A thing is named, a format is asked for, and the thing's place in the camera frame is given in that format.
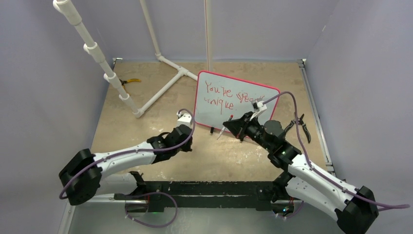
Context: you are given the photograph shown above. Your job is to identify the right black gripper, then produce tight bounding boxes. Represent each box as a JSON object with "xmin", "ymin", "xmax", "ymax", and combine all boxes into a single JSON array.
[{"xmin": 225, "ymin": 111, "xmax": 273, "ymax": 152}]

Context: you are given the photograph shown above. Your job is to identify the red whiteboard marker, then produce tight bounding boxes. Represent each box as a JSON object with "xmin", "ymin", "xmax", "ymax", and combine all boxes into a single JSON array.
[{"xmin": 217, "ymin": 115, "xmax": 233, "ymax": 140}]

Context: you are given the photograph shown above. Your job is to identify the red-framed whiteboard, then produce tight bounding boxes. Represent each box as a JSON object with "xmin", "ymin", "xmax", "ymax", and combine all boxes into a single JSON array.
[{"xmin": 194, "ymin": 71, "xmax": 280, "ymax": 129}]

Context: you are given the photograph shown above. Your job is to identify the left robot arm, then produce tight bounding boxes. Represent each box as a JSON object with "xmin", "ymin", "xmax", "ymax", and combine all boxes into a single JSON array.
[{"xmin": 58, "ymin": 124, "xmax": 194, "ymax": 206}]

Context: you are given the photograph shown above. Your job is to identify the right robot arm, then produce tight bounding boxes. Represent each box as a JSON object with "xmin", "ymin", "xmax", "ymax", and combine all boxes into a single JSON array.
[{"xmin": 223, "ymin": 112, "xmax": 378, "ymax": 234}]

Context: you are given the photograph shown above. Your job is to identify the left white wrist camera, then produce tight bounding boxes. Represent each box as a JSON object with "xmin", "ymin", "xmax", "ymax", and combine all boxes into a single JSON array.
[{"xmin": 176, "ymin": 110, "xmax": 193, "ymax": 129}]

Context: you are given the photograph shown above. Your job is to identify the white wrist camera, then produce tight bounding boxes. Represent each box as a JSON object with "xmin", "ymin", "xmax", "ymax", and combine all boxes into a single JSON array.
[
  {"xmin": 249, "ymin": 99, "xmax": 267, "ymax": 121},
  {"xmin": 176, "ymin": 110, "xmax": 193, "ymax": 129}
]

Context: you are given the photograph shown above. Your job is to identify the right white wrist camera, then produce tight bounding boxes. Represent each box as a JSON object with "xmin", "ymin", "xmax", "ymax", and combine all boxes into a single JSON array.
[{"xmin": 249, "ymin": 99, "xmax": 267, "ymax": 121}]

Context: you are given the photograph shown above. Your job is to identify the black-handled pliers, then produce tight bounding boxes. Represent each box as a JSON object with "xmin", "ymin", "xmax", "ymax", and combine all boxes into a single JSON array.
[{"xmin": 284, "ymin": 114, "xmax": 312, "ymax": 143}]

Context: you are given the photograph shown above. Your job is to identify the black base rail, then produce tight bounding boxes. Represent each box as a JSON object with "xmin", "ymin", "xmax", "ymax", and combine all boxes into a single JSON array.
[{"xmin": 114, "ymin": 181, "xmax": 290, "ymax": 212}]

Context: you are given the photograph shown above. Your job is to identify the yellow-handled pliers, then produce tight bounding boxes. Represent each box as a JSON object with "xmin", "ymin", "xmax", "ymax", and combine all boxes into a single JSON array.
[{"xmin": 120, "ymin": 78, "xmax": 141, "ymax": 88}]

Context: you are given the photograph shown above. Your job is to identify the aluminium extrusion frame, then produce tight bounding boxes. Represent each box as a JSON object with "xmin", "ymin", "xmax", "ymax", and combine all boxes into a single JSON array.
[{"xmin": 58, "ymin": 58, "xmax": 360, "ymax": 234}]

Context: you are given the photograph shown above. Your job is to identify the white PVC pipe frame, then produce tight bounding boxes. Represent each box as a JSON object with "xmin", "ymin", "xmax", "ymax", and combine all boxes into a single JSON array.
[{"xmin": 53, "ymin": 0, "xmax": 198, "ymax": 118}]

